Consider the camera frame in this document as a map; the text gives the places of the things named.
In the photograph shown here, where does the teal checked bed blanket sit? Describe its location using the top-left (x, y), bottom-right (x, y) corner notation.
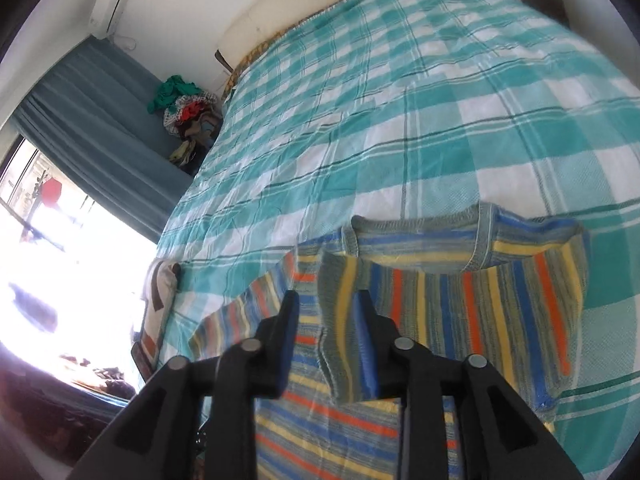
top-left (157, 0), bottom-right (640, 480)

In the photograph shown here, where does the dark wooden nightstand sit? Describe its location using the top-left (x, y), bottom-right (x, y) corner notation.
top-left (512, 0), bottom-right (571, 26)

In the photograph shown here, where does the geometric patterned pillow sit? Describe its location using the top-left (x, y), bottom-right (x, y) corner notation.
top-left (140, 260), bottom-right (182, 361)

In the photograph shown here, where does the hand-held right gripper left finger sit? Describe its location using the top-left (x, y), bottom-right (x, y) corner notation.
top-left (65, 290), bottom-right (301, 480)

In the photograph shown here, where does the blue-grey curtain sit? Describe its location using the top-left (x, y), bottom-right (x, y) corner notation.
top-left (10, 35), bottom-right (221, 246)

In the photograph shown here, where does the red hanging cloth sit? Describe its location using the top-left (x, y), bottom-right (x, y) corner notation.
top-left (40, 177), bottom-right (63, 208)

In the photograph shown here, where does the striped knit sweater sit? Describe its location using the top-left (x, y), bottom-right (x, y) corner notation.
top-left (187, 202), bottom-right (591, 480)

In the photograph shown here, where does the window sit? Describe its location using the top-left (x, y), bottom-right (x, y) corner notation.
top-left (0, 135), bottom-right (166, 401)

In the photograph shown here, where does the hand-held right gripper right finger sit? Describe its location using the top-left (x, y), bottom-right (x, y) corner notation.
top-left (352, 290), bottom-right (586, 480)

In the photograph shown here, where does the cream padded headboard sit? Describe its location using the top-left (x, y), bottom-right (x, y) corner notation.
top-left (216, 0), bottom-right (501, 68)

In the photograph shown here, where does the pile of colourful clothes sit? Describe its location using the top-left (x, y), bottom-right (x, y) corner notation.
top-left (147, 75), bottom-right (223, 166)

